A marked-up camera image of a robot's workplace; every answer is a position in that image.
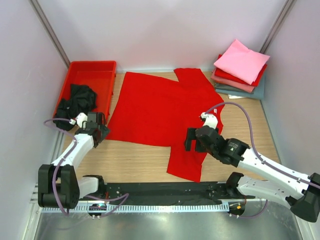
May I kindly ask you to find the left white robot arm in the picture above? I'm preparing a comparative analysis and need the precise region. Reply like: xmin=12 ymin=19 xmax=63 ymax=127
xmin=37 ymin=112 xmax=110 ymax=216

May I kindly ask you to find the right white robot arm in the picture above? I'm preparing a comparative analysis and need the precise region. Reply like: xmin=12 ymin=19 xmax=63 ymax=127
xmin=184 ymin=125 xmax=320 ymax=223

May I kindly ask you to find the black t shirt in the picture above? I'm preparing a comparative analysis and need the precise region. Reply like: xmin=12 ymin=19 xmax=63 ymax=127
xmin=54 ymin=84 xmax=98 ymax=120

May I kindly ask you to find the folded white t shirt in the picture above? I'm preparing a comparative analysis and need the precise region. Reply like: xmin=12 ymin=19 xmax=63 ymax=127
xmin=227 ymin=94 xmax=245 ymax=99

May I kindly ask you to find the red plastic bin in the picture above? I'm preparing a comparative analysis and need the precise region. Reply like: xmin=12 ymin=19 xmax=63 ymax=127
xmin=56 ymin=60 xmax=117 ymax=118

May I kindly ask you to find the folded salmon t shirt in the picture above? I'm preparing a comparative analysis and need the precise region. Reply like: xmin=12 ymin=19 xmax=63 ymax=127
xmin=211 ymin=70 xmax=255 ymax=93

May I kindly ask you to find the folded grey t shirt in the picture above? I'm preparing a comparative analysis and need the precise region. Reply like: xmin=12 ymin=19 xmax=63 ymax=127
xmin=214 ymin=74 xmax=266 ymax=100

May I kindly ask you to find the folded pink t shirt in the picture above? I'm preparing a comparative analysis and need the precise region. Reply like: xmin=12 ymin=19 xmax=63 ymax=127
xmin=213 ymin=39 xmax=270 ymax=84

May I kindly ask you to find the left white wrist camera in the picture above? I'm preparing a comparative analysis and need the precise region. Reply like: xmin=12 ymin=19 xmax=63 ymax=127
xmin=68 ymin=112 xmax=88 ymax=128

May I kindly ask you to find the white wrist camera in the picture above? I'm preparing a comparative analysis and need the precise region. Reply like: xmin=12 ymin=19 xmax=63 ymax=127
xmin=68 ymin=112 xmax=88 ymax=128
xmin=199 ymin=112 xmax=219 ymax=131

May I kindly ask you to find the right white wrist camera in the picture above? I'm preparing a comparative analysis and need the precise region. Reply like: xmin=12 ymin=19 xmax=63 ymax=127
xmin=199 ymin=112 xmax=219 ymax=131

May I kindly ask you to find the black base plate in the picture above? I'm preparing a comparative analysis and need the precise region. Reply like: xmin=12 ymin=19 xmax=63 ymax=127
xmin=90 ymin=181 xmax=244 ymax=206

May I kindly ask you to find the white slotted cable duct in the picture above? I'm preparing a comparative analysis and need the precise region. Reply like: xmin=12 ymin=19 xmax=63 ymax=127
xmin=41 ymin=202 xmax=230 ymax=214

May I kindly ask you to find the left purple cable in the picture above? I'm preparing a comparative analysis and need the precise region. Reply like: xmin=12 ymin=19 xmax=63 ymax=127
xmin=43 ymin=118 xmax=130 ymax=216

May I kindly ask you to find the left aluminium frame post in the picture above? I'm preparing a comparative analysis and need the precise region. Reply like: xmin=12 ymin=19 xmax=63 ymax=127
xmin=29 ymin=0 xmax=71 ymax=68

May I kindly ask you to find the aluminium frame post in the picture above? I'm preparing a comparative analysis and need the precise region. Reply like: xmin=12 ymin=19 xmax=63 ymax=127
xmin=259 ymin=0 xmax=297 ymax=54
xmin=29 ymin=0 xmax=71 ymax=68

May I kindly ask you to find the right aluminium frame post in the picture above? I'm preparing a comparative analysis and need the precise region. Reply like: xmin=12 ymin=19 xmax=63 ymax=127
xmin=259 ymin=0 xmax=297 ymax=54

